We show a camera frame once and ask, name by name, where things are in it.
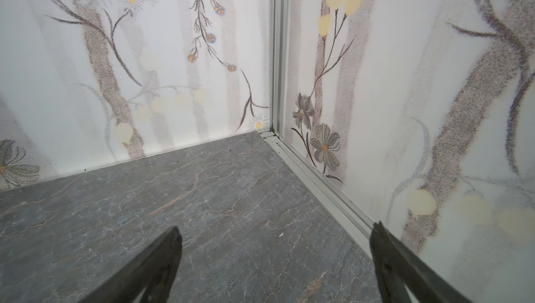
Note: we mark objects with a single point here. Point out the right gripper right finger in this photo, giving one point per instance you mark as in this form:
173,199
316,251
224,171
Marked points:
402,276

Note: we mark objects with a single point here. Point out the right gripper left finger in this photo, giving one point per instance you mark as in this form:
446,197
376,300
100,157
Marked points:
149,276

